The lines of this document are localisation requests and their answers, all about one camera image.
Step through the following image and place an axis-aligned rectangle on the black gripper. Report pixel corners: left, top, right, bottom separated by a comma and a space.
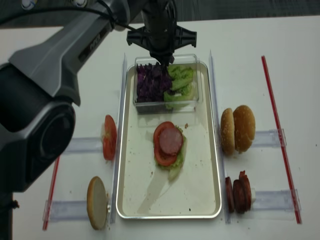
126, 0, 197, 71

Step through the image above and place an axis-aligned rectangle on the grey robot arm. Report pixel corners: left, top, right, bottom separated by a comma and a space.
0, 0, 197, 240

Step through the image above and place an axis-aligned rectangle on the green lettuce pile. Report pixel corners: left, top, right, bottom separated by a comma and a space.
163, 64, 195, 102

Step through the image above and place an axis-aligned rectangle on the standing tomato slice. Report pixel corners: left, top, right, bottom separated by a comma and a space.
101, 114, 117, 161

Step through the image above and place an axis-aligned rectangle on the tomato slice on burger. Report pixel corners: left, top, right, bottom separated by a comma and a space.
153, 121, 184, 166

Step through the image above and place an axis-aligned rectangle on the lettuce under tomato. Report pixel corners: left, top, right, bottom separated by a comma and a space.
156, 126, 188, 182

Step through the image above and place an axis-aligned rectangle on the purple cabbage pile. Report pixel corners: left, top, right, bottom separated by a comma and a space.
136, 62, 173, 103

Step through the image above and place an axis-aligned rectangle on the clear plastic container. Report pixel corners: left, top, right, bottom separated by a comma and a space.
133, 54, 202, 115

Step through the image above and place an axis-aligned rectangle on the pink ham slice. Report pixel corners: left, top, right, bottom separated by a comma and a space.
159, 127, 184, 156

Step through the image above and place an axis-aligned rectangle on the sesame bun left half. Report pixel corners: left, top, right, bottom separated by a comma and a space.
220, 108, 235, 156

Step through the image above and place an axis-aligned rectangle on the brown bun right half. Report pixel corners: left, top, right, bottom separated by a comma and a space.
233, 105, 256, 153

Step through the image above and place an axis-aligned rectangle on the clear holder upper left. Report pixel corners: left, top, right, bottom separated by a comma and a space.
63, 137, 103, 154

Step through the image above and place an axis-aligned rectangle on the clear holder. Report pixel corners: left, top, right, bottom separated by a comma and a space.
250, 188, 295, 212
63, 137, 103, 154
42, 200, 89, 222
251, 128, 287, 148

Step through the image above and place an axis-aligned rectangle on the clear holder upper right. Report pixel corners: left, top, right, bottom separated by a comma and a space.
251, 128, 287, 148

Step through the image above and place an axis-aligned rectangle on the right red straw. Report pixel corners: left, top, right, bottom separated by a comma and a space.
261, 55, 302, 225

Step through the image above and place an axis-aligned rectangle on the red straw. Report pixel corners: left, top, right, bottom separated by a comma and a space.
261, 55, 302, 225
42, 157, 60, 231

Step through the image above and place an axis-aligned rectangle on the sausage slice left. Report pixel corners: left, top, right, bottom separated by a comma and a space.
225, 176, 235, 213

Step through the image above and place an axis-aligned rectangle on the sausage slice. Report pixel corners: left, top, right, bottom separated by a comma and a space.
225, 176, 235, 213
239, 170, 252, 211
233, 179, 246, 214

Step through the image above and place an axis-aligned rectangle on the left red straw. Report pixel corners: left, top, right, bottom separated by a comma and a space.
42, 157, 60, 231

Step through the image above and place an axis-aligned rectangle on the sausage slice middle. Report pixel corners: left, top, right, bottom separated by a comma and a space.
233, 179, 246, 214

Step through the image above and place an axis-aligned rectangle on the sausage slice right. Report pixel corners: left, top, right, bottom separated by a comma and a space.
239, 170, 252, 211

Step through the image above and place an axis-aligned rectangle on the metal baking tray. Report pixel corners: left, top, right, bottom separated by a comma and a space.
116, 63, 222, 219

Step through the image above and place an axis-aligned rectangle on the standing bun half left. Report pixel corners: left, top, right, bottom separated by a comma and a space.
86, 176, 108, 230

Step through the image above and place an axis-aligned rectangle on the clear holder lower right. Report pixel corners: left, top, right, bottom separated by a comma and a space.
250, 188, 295, 212

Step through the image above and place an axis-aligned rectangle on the clear holder lower left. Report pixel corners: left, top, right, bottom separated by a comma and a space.
42, 200, 89, 222

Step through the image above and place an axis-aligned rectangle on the left clear divider rail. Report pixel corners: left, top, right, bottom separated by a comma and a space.
108, 54, 127, 225

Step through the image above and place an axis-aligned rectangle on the clear divider rail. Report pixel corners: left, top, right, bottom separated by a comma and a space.
108, 54, 127, 225
208, 50, 232, 224

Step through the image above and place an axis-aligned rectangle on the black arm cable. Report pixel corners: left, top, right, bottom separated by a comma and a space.
0, 6, 138, 32

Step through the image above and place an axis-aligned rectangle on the right clear divider rail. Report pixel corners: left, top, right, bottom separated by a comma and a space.
208, 50, 232, 224

